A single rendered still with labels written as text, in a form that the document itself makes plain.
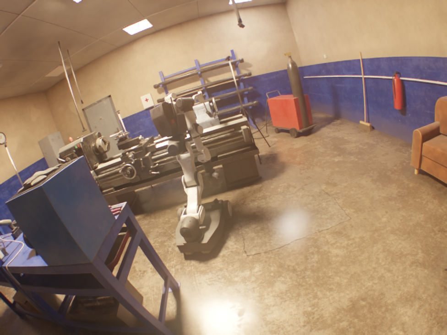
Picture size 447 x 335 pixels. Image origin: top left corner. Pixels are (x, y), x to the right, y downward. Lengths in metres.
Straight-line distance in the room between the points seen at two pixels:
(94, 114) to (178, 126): 5.03
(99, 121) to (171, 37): 3.21
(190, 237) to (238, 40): 5.23
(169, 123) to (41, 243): 1.38
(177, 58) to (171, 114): 4.11
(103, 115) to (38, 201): 5.76
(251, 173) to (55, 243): 2.43
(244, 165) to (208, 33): 4.20
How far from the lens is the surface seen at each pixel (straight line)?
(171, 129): 1.88
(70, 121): 7.35
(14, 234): 2.21
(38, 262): 1.40
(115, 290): 1.11
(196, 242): 1.84
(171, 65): 5.92
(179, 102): 1.85
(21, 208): 1.07
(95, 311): 1.78
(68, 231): 0.92
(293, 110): 4.03
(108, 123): 6.54
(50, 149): 6.70
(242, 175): 2.81
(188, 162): 2.05
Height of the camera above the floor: 1.34
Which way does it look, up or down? 22 degrees down
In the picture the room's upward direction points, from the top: 17 degrees counter-clockwise
